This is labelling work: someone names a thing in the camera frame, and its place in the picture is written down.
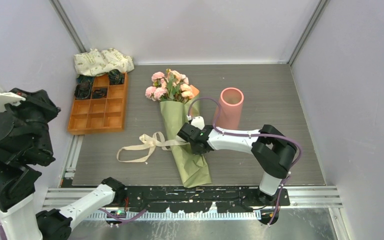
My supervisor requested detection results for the dark rolled sock top left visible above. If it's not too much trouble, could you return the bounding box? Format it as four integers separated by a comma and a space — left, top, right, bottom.
76, 74, 95, 85

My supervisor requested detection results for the orange wooden compartment tray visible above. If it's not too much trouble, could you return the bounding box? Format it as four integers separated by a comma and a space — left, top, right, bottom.
67, 72, 129, 135

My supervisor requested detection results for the dark rolled sock top right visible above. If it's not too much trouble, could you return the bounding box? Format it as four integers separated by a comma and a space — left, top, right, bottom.
108, 69, 125, 85

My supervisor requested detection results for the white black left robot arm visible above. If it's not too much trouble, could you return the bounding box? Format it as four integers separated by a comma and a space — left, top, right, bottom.
0, 88, 127, 240

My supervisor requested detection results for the cream printed cloth bag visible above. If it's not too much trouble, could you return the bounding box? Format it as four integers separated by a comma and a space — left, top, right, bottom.
73, 48, 135, 77

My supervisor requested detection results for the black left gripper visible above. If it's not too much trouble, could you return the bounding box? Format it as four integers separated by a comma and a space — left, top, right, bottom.
0, 85, 65, 157

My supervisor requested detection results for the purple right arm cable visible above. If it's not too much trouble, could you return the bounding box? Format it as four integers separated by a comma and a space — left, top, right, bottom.
186, 96, 304, 227

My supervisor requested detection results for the green paper flower bouquet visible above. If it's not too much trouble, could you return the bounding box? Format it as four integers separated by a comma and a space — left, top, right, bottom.
145, 69, 212, 188

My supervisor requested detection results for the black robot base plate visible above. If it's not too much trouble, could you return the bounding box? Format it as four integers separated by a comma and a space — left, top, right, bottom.
106, 185, 277, 214

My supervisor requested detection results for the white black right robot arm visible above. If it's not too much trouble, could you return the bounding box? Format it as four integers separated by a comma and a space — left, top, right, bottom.
177, 122, 301, 206

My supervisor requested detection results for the dark rolled sock middle left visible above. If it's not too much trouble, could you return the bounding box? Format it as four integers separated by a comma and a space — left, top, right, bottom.
74, 81, 92, 100

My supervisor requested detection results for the beige printed ribbon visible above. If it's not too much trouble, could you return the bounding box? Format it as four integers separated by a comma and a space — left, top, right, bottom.
115, 131, 188, 164

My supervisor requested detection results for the pink cylindrical vase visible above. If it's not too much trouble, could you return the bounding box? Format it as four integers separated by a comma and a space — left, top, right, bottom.
213, 87, 244, 130

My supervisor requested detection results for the dark rolled sock middle centre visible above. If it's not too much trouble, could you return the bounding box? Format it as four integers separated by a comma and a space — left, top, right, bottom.
91, 88, 108, 99

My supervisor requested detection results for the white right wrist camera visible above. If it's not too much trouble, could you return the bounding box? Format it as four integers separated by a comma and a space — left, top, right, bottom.
187, 115, 205, 130

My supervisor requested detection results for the dark rolled sock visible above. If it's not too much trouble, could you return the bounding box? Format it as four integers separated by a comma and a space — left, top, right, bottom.
76, 74, 95, 85
91, 88, 108, 99
74, 81, 92, 100
108, 69, 125, 85

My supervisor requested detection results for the aluminium frame rail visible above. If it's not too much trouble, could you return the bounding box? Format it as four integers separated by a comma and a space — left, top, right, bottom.
41, 135, 344, 221

